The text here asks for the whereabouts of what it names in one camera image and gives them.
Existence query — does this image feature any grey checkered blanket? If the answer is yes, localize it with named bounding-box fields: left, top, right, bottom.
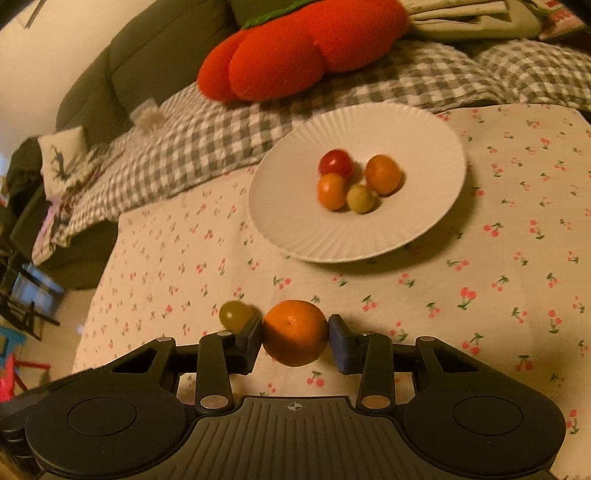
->
left=32, top=39, right=590, bottom=264

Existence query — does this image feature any clear cotton swab container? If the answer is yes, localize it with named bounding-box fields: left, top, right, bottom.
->
left=129, top=98, right=166, bottom=133

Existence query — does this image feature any cherry print tablecloth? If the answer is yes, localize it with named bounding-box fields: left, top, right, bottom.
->
left=74, top=105, right=590, bottom=479

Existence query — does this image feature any small yellow-green fruit on plate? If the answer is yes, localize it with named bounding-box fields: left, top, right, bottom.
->
left=346, top=184, right=376, bottom=215

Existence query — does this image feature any striped patterned pillow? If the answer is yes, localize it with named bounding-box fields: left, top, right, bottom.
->
left=535, top=0, right=587, bottom=42

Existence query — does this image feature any orange fruit on plate right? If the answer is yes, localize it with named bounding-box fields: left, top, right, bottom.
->
left=363, top=154, right=402, bottom=196

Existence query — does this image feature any white ribbed plate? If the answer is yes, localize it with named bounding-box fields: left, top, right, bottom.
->
left=247, top=102, right=468, bottom=264

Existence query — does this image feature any red tomato-shaped cushion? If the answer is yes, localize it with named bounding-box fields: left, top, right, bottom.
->
left=197, top=1, right=410, bottom=103

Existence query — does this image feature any framed wall picture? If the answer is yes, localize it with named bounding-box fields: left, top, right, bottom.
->
left=18, top=0, right=46, bottom=29

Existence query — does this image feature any white embroidered small pillow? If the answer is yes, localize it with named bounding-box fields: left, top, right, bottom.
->
left=37, top=126, right=88, bottom=202

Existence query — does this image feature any small orange fruit on plate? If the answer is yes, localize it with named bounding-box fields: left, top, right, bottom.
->
left=317, top=173, right=346, bottom=211

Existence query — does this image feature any folded floral beige cloth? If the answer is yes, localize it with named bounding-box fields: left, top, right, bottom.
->
left=401, top=1, right=542, bottom=43

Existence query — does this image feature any dark green sofa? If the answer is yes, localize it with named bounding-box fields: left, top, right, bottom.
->
left=7, top=1, right=245, bottom=290

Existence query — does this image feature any olive green tomato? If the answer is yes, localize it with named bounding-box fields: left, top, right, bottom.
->
left=218, top=300, right=254, bottom=333

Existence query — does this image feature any large orange mandarin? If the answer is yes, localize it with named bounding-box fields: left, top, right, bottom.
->
left=263, top=300, right=329, bottom=367

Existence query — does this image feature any red tomato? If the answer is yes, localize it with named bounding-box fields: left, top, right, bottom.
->
left=318, top=149, right=353, bottom=180

